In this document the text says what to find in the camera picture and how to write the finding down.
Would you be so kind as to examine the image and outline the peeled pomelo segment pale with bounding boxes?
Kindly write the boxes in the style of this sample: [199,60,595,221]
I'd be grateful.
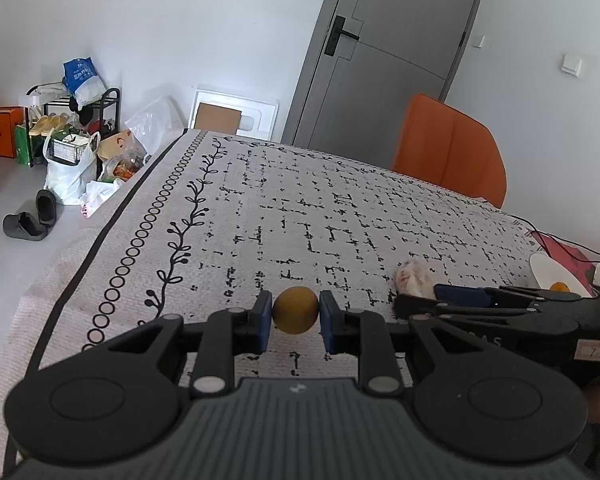
[394,260,436,299]

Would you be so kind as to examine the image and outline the large orange front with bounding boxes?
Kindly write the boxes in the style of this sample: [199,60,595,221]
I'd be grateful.
[550,282,570,292]

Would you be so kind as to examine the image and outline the brown kiwi back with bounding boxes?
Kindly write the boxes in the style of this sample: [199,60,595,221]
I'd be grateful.
[272,286,320,335]

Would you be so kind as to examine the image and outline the white ceramic bowl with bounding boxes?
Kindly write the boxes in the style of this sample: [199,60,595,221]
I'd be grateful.
[529,252,592,298]

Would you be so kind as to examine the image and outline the red orange table mat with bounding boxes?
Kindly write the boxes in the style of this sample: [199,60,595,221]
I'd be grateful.
[530,231,600,297]

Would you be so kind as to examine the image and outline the white patterned tablecloth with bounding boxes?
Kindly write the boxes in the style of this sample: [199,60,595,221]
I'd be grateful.
[0,128,600,478]

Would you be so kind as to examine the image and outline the orange chair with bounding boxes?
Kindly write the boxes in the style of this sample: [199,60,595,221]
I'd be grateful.
[391,93,507,208]

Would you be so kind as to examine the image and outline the brown cardboard piece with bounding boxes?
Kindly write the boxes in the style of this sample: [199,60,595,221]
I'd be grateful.
[194,103,242,134]

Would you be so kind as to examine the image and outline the white foam packaging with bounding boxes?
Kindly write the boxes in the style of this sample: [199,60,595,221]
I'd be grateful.
[188,86,279,141]

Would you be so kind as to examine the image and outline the clear plastic bag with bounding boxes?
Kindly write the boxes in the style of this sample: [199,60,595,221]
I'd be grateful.
[125,96,185,156]

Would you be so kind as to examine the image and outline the dark slipper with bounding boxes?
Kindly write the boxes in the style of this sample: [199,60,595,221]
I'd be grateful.
[2,211,47,242]

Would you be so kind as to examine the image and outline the white plastic bag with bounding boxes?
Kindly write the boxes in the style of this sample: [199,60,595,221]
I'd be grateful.
[43,133,100,206]

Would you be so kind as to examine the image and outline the black metal rack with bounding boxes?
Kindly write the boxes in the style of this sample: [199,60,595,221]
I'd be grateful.
[21,82,122,168]

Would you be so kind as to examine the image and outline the green box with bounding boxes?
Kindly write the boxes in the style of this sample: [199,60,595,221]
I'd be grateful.
[14,124,31,166]

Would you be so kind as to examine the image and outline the grey door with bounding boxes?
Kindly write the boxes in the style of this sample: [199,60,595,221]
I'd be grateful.
[282,0,480,167]

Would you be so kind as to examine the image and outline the blue white bag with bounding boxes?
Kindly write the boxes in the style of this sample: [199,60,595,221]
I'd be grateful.
[62,58,106,110]

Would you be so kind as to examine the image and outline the orange paper bag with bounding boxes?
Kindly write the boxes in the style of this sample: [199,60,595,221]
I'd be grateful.
[0,106,23,158]

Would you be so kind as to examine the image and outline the white light switch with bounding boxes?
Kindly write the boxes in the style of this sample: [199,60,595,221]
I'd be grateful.
[560,53,583,78]

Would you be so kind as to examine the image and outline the small wall switch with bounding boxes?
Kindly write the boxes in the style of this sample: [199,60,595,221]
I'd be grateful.
[471,35,486,49]

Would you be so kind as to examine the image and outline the black door handle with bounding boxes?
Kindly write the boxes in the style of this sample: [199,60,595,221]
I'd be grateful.
[324,15,360,56]

